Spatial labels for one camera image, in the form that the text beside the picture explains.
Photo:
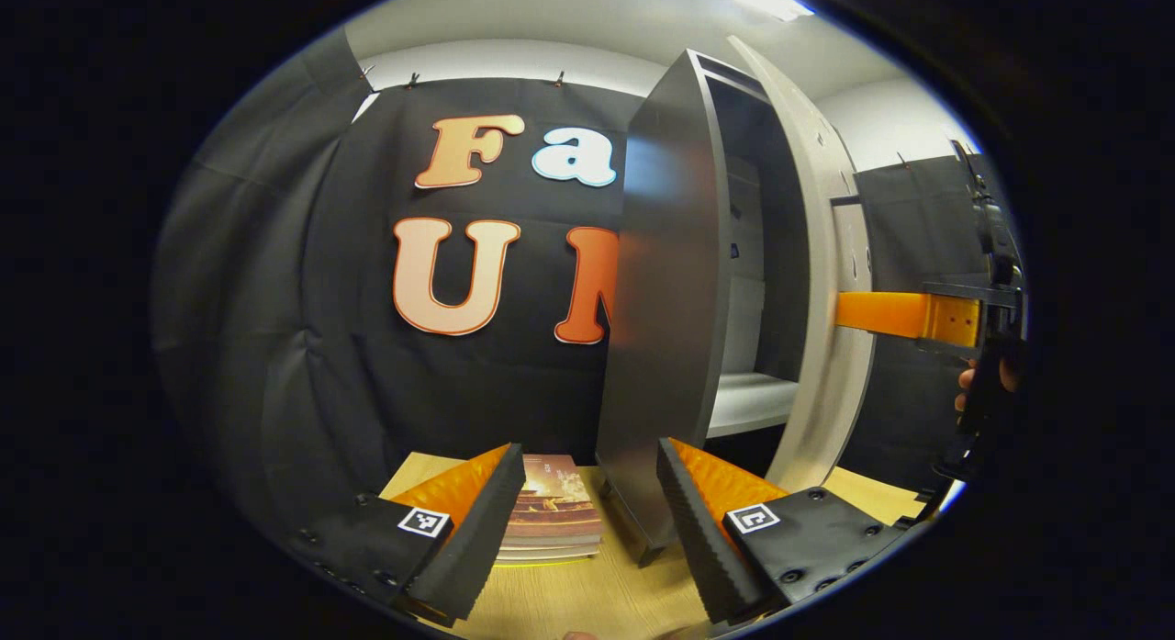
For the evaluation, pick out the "yellow cover book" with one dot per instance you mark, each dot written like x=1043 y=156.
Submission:
x=551 y=559

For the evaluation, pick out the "brown cover book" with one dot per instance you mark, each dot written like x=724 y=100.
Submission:
x=555 y=502

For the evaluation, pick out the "black backdrop cloth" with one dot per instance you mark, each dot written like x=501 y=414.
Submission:
x=321 y=346

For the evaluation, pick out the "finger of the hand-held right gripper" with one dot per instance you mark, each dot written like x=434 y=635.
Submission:
x=890 y=314

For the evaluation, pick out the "grey cabinet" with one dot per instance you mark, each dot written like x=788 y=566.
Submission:
x=661 y=346

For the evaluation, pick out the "book with pale pages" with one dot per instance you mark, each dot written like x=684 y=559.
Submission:
x=551 y=548

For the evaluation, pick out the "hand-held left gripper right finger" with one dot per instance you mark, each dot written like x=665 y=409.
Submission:
x=698 y=548

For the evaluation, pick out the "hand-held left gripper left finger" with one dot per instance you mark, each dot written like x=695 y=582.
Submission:
x=477 y=548

